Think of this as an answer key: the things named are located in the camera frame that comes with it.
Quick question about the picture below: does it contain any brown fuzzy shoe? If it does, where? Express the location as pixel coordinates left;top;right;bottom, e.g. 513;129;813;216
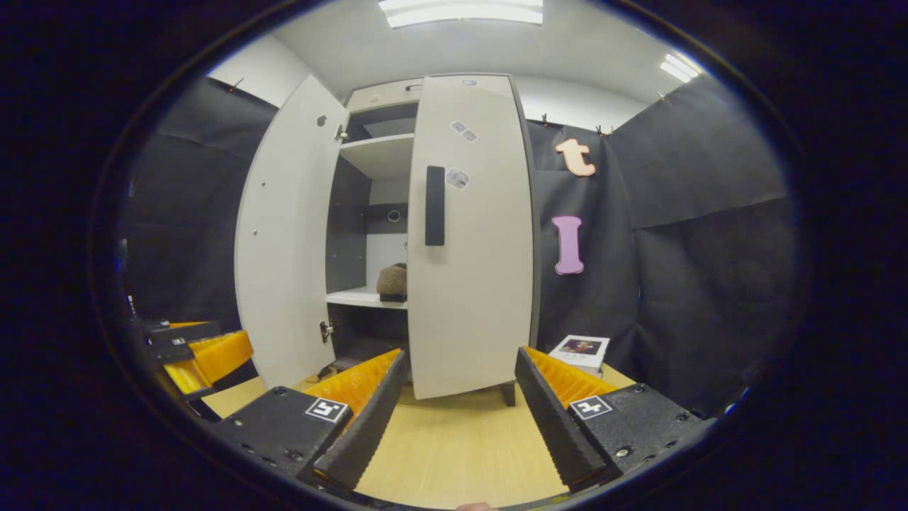
375;263;409;303

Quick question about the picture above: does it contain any black cabinet door handle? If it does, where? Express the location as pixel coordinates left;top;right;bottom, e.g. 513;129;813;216
425;165;446;247

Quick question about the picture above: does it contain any ceiling light panel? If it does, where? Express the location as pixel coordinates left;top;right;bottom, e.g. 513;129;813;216
660;51;703;82
378;0;545;29

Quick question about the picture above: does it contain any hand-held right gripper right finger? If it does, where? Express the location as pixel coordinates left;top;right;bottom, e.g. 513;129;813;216
514;346;703;494

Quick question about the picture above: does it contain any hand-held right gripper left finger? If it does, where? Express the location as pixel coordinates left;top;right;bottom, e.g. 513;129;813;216
211;348;409;492

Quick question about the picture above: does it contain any white shoe cabinet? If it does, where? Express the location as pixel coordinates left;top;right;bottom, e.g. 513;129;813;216
234;73;541;407

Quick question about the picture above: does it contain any white cabinet drawer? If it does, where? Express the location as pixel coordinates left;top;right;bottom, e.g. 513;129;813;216
346;78;424;113

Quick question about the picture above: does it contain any black backdrop cloth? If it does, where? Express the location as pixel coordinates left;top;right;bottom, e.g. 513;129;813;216
121;77;279;391
528;71;799;419

